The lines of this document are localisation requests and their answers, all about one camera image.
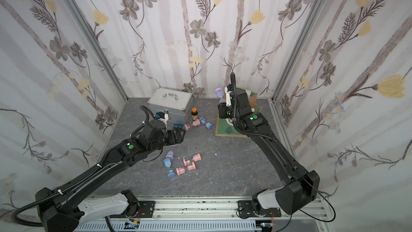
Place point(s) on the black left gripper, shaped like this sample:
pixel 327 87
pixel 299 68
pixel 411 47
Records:
pixel 171 136

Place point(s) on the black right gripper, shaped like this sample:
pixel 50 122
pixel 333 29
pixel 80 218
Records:
pixel 232 93

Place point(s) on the purple hourglass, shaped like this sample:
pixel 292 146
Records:
pixel 220 94
pixel 170 155

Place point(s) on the blue hourglass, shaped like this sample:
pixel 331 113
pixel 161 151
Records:
pixel 171 174
pixel 208 125

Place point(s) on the pink hourglass small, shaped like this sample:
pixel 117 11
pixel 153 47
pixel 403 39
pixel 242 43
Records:
pixel 197 157

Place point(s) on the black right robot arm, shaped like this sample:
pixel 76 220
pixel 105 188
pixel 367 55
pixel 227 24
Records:
pixel 300 186

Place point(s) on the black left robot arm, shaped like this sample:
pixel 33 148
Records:
pixel 58 210

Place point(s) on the purple hourglass standing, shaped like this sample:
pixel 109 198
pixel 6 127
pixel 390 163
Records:
pixel 170 155

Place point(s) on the blue hourglass number 30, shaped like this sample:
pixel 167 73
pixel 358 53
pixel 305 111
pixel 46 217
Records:
pixel 167 162

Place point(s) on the blue hourglass front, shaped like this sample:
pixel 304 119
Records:
pixel 171 174

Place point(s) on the pink hourglass upper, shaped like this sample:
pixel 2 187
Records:
pixel 192 124

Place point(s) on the pink hourglass number 15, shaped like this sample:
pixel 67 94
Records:
pixel 180 171

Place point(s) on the pink hourglass lower pair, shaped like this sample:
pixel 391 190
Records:
pixel 189 164

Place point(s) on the teal pill box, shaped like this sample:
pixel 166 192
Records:
pixel 180 126

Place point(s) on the silver aluminium case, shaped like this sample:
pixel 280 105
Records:
pixel 178 104

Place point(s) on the brown bottle orange cap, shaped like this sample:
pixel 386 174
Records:
pixel 194 114

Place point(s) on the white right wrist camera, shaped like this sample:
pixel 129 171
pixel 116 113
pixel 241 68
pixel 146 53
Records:
pixel 228 91

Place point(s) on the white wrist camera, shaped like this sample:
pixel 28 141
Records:
pixel 162 116
pixel 228 91

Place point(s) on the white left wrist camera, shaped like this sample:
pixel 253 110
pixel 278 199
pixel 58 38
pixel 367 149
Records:
pixel 162 116

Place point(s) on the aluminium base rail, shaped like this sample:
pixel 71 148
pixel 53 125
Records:
pixel 212 214

